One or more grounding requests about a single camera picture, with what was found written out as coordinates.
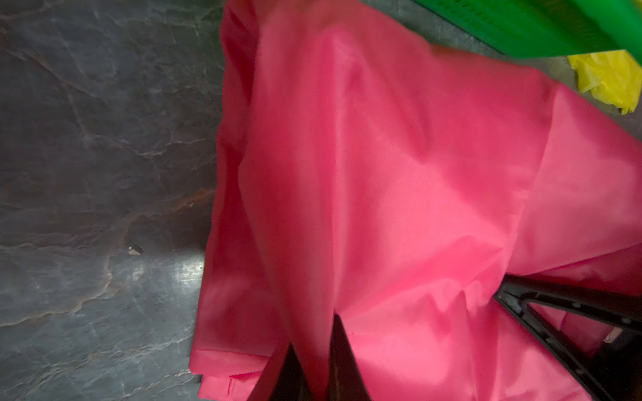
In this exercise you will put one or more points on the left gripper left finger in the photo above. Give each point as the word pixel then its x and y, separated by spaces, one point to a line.
pixel 282 379

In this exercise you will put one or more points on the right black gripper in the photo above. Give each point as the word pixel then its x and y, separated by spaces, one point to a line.
pixel 614 372

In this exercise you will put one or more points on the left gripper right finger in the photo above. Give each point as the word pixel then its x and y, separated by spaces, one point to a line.
pixel 345 380

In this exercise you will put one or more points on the pink raincoat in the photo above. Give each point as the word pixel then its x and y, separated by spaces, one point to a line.
pixel 366 174

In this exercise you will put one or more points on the plain yellow folded raincoat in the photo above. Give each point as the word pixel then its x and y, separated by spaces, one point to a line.
pixel 612 78

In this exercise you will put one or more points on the green plastic basket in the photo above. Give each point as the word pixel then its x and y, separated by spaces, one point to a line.
pixel 544 29

